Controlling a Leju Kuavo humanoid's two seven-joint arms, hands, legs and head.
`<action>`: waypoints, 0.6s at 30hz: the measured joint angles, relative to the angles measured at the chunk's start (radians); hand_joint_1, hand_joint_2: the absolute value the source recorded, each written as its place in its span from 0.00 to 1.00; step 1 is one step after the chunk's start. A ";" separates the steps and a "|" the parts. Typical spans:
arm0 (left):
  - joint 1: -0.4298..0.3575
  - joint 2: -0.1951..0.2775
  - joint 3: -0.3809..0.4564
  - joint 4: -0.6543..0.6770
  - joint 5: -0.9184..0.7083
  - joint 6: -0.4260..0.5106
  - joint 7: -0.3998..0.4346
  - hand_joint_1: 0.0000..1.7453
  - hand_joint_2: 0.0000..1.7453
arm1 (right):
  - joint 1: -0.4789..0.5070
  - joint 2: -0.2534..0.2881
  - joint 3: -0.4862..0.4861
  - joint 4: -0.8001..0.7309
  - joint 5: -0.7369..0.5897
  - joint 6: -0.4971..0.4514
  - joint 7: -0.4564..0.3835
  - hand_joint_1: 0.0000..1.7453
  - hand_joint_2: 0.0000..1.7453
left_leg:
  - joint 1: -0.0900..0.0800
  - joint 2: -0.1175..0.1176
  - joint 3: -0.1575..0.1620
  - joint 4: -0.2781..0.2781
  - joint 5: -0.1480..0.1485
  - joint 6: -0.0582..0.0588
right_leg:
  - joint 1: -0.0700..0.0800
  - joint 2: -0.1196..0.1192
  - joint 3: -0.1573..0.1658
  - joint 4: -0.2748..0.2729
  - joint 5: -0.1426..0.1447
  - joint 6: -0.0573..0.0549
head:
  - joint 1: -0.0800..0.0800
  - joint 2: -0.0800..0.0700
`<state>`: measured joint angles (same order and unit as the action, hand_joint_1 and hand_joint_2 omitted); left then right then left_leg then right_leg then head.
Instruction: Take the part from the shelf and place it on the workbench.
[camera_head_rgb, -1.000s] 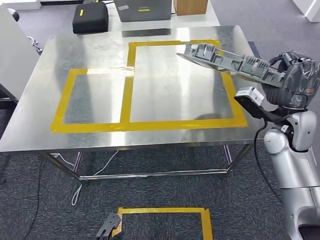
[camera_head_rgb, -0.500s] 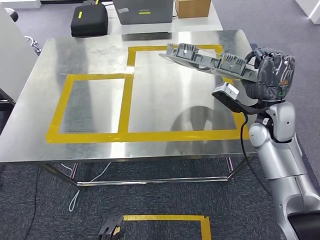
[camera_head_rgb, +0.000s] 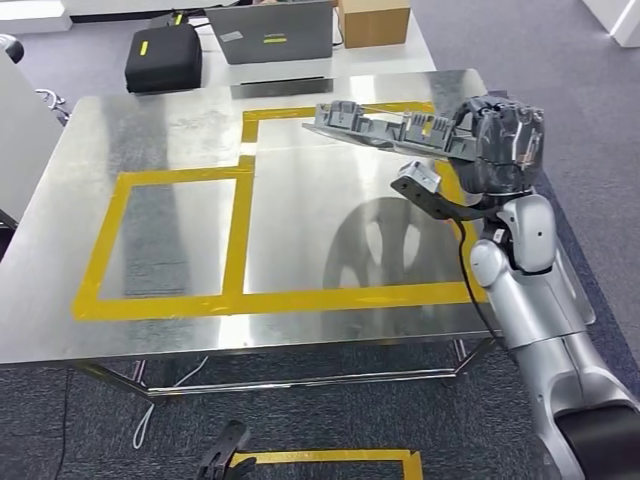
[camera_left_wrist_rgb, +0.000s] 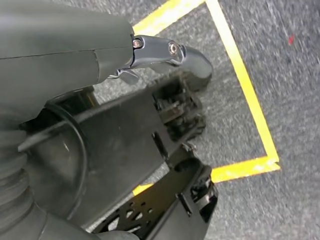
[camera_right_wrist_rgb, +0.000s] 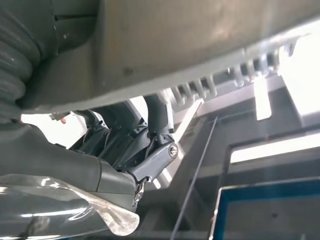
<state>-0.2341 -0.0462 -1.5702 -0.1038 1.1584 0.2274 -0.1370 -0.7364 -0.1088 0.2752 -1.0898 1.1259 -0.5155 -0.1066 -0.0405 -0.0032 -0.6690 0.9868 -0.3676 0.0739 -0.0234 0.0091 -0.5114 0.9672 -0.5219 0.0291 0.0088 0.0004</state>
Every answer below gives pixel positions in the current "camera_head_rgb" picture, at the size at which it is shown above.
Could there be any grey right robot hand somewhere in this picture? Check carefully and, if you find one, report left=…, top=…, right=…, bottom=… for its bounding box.
left=452, top=94, right=546, bottom=197

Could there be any grey wheel hubcap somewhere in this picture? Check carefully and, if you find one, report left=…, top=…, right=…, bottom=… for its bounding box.
left=301, top=99, right=484, bottom=164

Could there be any stainless steel workbench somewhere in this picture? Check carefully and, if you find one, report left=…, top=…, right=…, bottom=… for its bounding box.
left=0, top=68, right=597, bottom=405

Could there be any white platform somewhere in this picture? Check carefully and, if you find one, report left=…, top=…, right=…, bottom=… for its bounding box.
left=581, top=0, right=640, bottom=49

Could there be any cardboard box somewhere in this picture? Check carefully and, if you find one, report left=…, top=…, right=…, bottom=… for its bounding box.
left=337, top=0, right=412, bottom=50

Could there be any grey laptop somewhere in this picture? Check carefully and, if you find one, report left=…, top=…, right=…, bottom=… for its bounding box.
left=205, top=0, right=335, bottom=66

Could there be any yellow tape grid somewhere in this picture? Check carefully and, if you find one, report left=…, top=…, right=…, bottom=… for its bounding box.
left=71, top=100, right=490, bottom=323

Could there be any yellow floor tape square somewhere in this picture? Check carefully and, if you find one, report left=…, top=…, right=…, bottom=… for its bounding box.
left=230, top=449, right=424, bottom=480

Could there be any black case yellow label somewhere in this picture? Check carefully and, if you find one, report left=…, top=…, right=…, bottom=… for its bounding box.
left=124, top=23, right=204, bottom=95

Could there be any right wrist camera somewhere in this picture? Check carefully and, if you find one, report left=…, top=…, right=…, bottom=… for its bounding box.
left=389, top=158, right=501, bottom=223

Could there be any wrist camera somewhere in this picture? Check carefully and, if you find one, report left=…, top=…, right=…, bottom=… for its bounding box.
left=196, top=420, right=257, bottom=480
left=389, top=158, right=501, bottom=223

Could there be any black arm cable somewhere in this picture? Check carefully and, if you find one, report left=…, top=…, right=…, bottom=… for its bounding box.
left=452, top=218, right=509, bottom=349

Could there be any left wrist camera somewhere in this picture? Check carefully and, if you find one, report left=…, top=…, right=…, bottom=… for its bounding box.
left=196, top=420, right=257, bottom=480

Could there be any white power cable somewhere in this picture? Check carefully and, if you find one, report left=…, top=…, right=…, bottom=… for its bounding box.
left=132, top=356, right=210, bottom=452

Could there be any black floor cable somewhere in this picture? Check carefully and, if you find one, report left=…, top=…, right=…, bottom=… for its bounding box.
left=54, top=367, right=75, bottom=480

